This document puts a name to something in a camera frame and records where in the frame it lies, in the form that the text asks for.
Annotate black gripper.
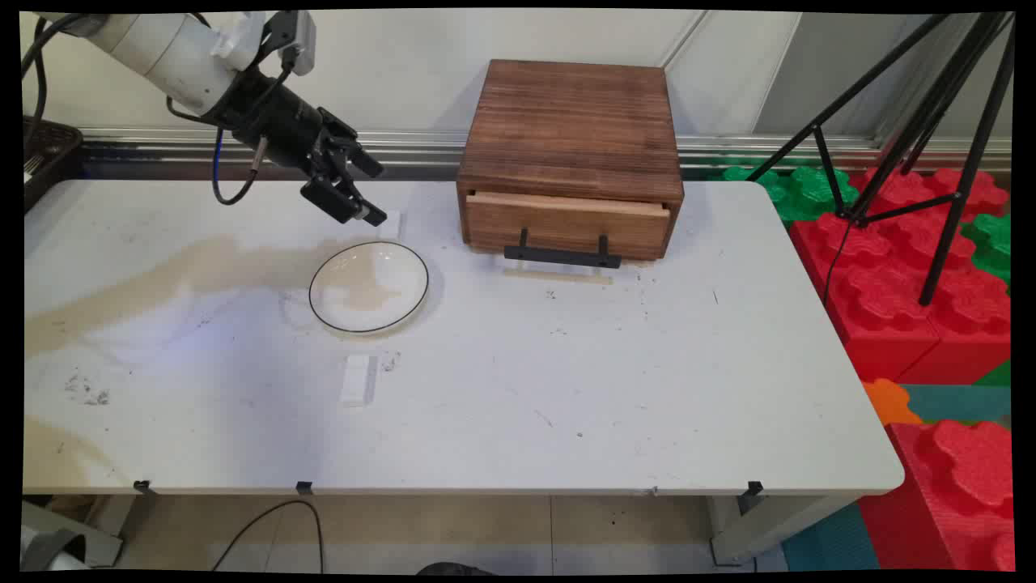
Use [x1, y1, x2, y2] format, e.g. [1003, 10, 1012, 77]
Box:
[202, 69, 389, 228]

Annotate dark wooden drawer cabinet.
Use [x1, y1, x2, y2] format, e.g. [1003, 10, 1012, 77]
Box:
[456, 58, 686, 262]

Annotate white table leg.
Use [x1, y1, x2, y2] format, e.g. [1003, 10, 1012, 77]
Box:
[709, 492, 863, 568]

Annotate black camera tripod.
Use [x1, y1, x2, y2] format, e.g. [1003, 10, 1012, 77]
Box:
[745, 12, 1017, 307]

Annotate red foam block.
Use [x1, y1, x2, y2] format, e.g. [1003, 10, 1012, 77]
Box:
[788, 211, 945, 383]
[923, 259, 1013, 386]
[856, 419, 1017, 572]
[848, 166, 1010, 236]

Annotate blue and black gripper cable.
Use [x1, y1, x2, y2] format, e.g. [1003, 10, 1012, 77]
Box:
[211, 127, 261, 206]

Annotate black drawer handle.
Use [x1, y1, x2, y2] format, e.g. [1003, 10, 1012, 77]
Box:
[503, 228, 622, 270]

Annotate grey floor object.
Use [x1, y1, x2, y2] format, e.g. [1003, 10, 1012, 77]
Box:
[20, 500, 124, 572]

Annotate green foam block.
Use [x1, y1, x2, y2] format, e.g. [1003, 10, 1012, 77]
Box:
[959, 212, 1013, 286]
[719, 165, 860, 229]

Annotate black floor cable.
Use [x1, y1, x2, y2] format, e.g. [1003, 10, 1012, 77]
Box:
[211, 499, 325, 573]

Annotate orange foam piece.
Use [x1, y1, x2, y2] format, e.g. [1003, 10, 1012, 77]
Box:
[861, 377, 924, 428]

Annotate black woven basket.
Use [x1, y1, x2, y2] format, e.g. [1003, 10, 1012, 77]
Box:
[23, 116, 84, 214]

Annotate white plate with black rim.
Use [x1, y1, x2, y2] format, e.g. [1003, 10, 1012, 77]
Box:
[308, 240, 430, 334]

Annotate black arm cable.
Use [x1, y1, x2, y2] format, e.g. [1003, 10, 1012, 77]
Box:
[22, 14, 91, 156]

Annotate wooden cabinet door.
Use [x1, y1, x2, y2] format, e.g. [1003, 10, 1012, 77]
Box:
[465, 191, 672, 262]

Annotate teal foam mat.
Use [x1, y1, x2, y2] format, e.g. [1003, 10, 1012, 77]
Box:
[902, 384, 1013, 427]

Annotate aluminium wall rail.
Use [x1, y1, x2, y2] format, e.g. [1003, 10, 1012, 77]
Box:
[79, 127, 1013, 181]

